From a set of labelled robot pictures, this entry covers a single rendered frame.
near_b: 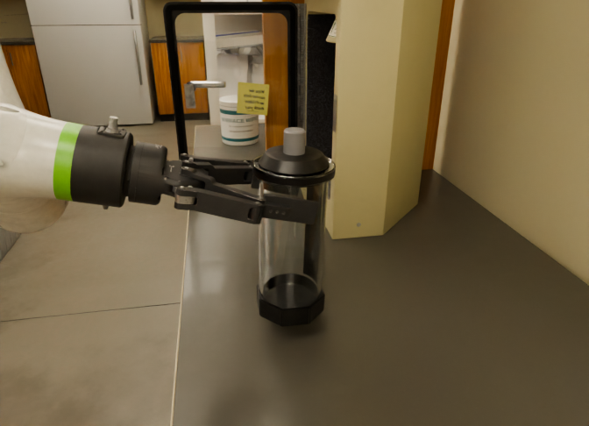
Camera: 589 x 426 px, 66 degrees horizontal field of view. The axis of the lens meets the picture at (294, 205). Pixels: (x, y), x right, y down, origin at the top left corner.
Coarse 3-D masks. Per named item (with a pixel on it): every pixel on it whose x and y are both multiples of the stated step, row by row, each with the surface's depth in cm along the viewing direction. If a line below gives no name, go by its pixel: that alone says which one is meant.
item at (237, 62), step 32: (192, 32) 105; (224, 32) 105; (256, 32) 106; (192, 64) 108; (224, 64) 108; (256, 64) 108; (224, 96) 111; (256, 96) 112; (192, 128) 114; (224, 128) 114; (256, 128) 115
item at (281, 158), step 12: (288, 132) 57; (300, 132) 57; (288, 144) 57; (300, 144) 57; (264, 156) 58; (276, 156) 57; (288, 156) 57; (300, 156) 57; (312, 156) 57; (324, 156) 59; (276, 168) 56; (288, 168) 55; (300, 168) 55; (312, 168) 56; (324, 168) 57
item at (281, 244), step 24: (264, 168) 57; (264, 192) 58; (288, 192) 56; (312, 192) 57; (264, 240) 61; (288, 240) 59; (312, 240) 60; (264, 264) 62; (288, 264) 60; (312, 264) 61; (264, 288) 64; (288, 288) 62; (312, 288) 63
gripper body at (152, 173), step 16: (144, 144) 55; (144, 160) 53; (160, 160) 53; (176, 160) 60; (144, 176) 53; (160, 176) 53; (176, 176) 55; (128, 192) 53; (144, 192) 53; (160, 192) 54
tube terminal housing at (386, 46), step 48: (336, 0) 79; (384, 0) 77; (432, 0) 88; (336, 48) 81; (384, 48) 80; (432, 48) 94; (384, 96) 84; (336, 144) 86; (384, 144) 88; (336, 192) 90; (384, 192) 92
